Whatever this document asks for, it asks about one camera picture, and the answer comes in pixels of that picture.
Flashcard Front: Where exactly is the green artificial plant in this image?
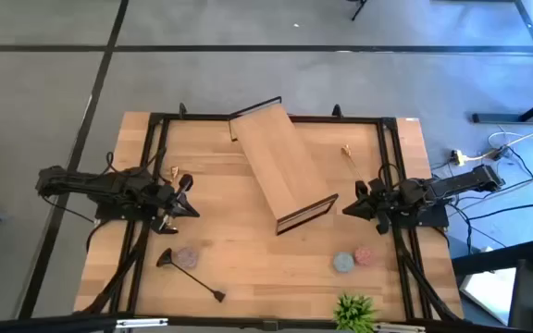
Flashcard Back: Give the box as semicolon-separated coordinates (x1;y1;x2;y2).
332;291;378;333

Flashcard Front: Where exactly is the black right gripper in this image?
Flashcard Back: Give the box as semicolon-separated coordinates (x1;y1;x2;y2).
341;179;395;236

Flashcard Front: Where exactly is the black diagonal frame brace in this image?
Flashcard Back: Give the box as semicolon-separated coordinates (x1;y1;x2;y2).
79;220;152;316
393;226;465;323

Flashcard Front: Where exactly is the yellow power cable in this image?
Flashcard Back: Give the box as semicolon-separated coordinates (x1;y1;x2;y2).
460;117;533;163

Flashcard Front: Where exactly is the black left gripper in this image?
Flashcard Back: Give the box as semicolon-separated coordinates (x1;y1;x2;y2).
151;173;201;236

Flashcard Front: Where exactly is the black stand leg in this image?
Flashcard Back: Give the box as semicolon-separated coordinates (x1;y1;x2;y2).
347;0;369;22

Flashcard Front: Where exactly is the mauve patterned round disc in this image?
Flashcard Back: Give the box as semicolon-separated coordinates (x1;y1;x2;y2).
174;246;200;270

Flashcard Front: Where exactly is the black power cable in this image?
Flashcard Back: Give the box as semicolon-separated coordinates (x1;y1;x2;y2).
467;201;533;223

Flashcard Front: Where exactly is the long black desk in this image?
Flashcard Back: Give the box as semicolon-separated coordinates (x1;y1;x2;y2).
472;0;533;125

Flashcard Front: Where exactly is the grey topped side desk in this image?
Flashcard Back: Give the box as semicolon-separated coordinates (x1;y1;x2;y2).
451;239;533;327

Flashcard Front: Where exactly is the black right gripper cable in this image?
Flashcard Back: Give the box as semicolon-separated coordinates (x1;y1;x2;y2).
377;162;403;186

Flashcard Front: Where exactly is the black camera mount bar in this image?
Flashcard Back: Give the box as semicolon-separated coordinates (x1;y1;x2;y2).
0;312;533;333

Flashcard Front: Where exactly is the blue-grey patterned round disc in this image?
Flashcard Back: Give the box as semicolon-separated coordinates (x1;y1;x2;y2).
332;251;356;274

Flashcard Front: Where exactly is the pink patterned round disc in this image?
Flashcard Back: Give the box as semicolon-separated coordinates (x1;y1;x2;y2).
353;245;376;267

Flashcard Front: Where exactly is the black aluminium table frame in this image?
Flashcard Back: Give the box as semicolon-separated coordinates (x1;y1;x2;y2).
125;112;418;325

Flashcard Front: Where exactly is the silver mount bracket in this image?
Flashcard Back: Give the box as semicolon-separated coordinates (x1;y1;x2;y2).
115;316;169;329
372;322;428;333

